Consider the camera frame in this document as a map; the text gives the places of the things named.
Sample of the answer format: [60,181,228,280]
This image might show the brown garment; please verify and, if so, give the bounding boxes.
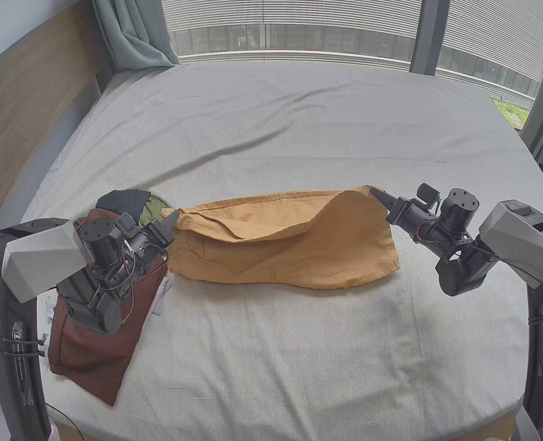
[47,207,168,407]

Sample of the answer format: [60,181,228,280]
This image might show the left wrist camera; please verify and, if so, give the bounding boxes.
[115,213,137,236]

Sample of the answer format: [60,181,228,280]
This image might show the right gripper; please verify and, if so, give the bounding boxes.
[385,197,440,242]

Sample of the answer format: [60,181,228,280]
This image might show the green garment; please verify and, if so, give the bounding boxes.
[138,194,173,228]

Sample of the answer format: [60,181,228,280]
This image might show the window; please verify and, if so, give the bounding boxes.
[156,0,543,164]

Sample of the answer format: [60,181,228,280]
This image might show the white garment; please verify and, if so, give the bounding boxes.
[37,278,175,362]

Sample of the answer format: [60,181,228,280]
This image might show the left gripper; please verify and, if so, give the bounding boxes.
[128,220,175,266]

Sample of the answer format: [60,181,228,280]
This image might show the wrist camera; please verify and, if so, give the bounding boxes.
[416,183,440,210]
[115,213,137,236]

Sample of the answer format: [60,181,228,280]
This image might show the grey-green curtain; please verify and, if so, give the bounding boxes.
[85,0,181,73]

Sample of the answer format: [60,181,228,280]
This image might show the black garment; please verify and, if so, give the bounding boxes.
[97,190,152,224]

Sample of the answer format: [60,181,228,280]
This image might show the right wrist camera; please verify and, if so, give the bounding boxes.
[416,183,440,210]

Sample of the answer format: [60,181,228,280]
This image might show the tan shorts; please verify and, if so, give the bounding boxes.
[167,184,401,290]

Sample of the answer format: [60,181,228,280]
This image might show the bed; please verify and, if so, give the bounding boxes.
[0,0,543,441]

